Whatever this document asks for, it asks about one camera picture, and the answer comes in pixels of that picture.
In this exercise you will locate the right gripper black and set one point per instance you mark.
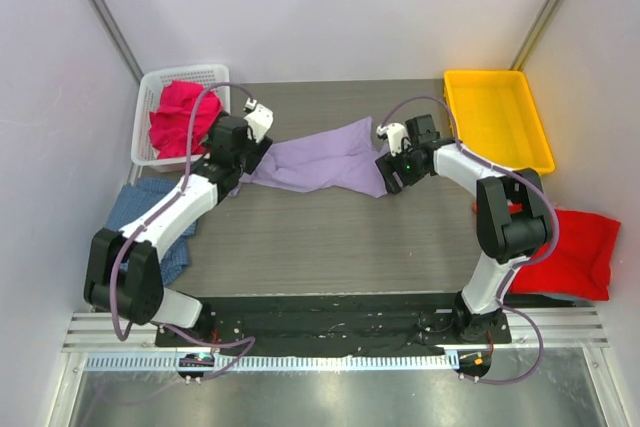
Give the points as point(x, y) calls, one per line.
point(388, 173)

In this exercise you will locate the purple t shirt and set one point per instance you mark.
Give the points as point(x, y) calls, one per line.
point(344, 157)

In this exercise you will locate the blue checkered shirt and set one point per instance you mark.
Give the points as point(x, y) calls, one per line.
point(135, 200)

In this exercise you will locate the pink crumpled shirt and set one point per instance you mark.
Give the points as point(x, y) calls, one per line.
point(169, 123)

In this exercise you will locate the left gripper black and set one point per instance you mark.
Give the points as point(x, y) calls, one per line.
point(257, 156)

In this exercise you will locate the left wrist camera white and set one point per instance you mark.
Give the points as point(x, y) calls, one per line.
point(259, 119)

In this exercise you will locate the white plastic basket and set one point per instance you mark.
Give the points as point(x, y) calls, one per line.
point(150, 89)

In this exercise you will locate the yellow plastic tray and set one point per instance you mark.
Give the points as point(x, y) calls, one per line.
point(496, 116)

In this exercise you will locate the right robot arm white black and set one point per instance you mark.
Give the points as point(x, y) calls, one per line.
point(512, 220)

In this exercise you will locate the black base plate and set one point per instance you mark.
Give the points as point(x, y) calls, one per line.
point(430, 318)

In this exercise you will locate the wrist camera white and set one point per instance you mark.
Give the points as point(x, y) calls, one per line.
point(397, 137)
point(259, 119)

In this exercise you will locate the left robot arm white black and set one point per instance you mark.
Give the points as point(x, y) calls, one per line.
point(124, 275)

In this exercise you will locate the red folded shirt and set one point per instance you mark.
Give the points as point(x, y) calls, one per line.
point(579, 267)

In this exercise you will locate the white slotted cable duct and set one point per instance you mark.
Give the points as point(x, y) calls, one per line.
point(192, 362)

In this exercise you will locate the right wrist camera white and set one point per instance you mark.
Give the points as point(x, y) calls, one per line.
point(397, 137)

